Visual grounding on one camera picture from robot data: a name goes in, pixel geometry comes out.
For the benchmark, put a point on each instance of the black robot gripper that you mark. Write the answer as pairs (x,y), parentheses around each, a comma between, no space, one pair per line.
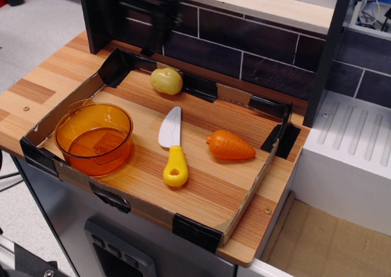
(164,14)

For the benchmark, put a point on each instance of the orange plastic toy carrot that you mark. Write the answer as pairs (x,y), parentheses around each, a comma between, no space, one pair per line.
(229,146)

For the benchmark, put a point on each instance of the cardboard fence with black tape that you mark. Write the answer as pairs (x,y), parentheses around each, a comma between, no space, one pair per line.
(226,206)

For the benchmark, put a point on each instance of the orange transparent plastic pot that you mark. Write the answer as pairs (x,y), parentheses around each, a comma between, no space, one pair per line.
(95,138)

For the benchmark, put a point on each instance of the yellow plastic toy potato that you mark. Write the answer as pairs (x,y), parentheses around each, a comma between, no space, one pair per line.
(166,81)

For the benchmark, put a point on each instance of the white toy sink drainboard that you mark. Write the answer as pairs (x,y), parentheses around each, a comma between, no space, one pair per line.
(344,166)

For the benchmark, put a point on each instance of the grey toy oven panel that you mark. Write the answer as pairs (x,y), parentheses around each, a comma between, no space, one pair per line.
(115,256)

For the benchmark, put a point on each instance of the dark grey shelf post left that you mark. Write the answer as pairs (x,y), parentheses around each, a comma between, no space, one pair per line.
(101,19)

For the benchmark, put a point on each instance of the dark grey shelf post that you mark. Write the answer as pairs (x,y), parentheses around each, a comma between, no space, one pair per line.
(333,35)
(101,19)

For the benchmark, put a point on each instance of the toy knife yellow handle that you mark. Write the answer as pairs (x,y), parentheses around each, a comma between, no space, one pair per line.
(176,172)

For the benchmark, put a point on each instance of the dark grey shelf post right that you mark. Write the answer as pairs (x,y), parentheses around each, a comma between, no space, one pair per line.
(333,35)

